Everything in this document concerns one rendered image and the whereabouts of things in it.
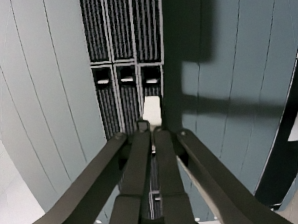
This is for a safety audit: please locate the dark grey server rack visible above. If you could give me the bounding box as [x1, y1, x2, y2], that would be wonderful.
[0, 0, 298, 213]

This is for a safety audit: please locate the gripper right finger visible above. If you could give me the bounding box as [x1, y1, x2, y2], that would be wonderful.
[152, 96, 293, 224]

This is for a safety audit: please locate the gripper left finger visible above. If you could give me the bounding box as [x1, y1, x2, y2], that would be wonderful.
[31, 97, 154, 224]

